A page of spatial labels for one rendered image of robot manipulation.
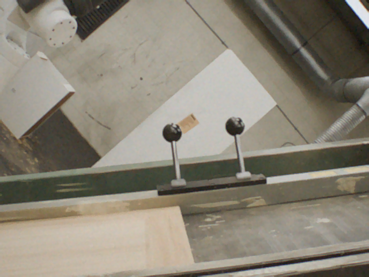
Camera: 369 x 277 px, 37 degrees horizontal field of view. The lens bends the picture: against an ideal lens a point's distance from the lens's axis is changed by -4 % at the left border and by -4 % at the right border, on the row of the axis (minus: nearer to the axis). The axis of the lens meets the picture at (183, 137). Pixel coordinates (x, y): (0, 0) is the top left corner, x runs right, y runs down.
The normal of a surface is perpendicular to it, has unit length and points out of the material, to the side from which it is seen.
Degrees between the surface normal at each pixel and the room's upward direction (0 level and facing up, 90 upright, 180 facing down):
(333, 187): 90
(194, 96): 90
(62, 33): 85
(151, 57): 90
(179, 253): 54
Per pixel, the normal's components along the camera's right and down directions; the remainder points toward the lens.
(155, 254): -0.09, -0.99
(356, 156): 0.07, 0.14
